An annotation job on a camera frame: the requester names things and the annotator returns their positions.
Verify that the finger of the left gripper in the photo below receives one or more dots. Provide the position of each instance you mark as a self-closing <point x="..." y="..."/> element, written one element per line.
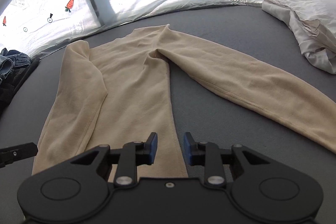
<point x="15" y="153"/>

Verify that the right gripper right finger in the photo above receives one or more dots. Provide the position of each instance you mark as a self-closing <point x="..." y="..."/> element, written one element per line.
<point x="207" y="155"/>

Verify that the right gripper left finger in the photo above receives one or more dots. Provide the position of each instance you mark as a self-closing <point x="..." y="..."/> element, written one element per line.
<point x="133" y="155"/>

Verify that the beige long-sleeve shirt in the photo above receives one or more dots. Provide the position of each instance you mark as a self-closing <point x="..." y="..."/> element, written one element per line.
<point x="119" y="92"/>

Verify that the black garment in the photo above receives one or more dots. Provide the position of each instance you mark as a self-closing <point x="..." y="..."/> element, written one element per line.
<point x="11" y="85"/>

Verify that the blue denim garment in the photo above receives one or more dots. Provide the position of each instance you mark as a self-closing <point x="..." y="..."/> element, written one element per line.
<point x="11" y="60"/>

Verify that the white folded garment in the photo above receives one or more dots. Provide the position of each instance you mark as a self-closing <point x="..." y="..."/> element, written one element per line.
<point x="313" y="25"/>

